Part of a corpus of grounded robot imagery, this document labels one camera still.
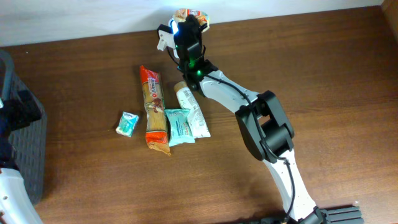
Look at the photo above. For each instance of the teal wet wipes pack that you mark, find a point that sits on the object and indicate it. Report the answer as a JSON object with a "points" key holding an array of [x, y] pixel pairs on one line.
{"points": [[180, 131]]}

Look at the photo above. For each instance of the grey arm base mount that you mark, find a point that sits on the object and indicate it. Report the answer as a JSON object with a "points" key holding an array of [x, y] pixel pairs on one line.
{"points": [[347, 215]]}

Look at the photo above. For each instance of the white barcode scanner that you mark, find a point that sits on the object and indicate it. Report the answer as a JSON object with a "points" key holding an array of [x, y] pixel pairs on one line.
{"points": [[174, 28]]}

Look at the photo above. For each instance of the grey plastic mesh basket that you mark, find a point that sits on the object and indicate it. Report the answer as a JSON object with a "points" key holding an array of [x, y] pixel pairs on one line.
{"points": [[29, 142]]}

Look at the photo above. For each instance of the white tube brown cap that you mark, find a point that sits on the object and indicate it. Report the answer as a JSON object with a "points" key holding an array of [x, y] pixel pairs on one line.
{"points": [[195, 118]]}

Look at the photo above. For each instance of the small teal tissue pack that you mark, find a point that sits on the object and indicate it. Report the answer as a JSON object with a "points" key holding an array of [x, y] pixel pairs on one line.
{"points": [[127, 124]]}

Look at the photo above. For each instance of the orange spaghetti packet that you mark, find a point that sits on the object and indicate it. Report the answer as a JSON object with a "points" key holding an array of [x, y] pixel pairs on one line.
{"points": [[157, 137]]}

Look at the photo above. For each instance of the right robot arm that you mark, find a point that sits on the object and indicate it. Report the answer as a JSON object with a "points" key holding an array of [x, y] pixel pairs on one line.
{"points": [[267, 132]]}

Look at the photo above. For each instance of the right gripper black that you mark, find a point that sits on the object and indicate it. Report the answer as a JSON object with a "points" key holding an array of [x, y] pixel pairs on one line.
{"points": [[191, 23]]}

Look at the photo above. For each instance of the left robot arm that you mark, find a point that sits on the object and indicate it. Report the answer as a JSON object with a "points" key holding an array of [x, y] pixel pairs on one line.
{"points": [[16, 206]]}

